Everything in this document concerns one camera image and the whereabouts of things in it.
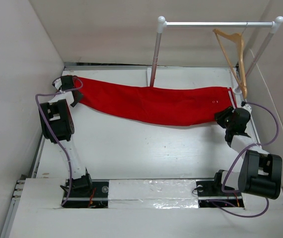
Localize wooden clothes hanger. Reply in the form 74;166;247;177
212;28;248;99

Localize silver tape strip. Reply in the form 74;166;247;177
108;179;199;209

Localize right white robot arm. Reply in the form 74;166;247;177
212;102;283;199

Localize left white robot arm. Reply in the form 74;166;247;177
35;75;93;199

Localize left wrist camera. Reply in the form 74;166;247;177
52;77;62;91

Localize white clothes rack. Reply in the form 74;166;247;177
146;15;283;95

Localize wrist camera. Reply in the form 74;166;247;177
241;101;252;114
52;77;62;91

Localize red trousers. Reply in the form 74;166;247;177
75;77;236;126

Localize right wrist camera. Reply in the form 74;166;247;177
241;101;252;114

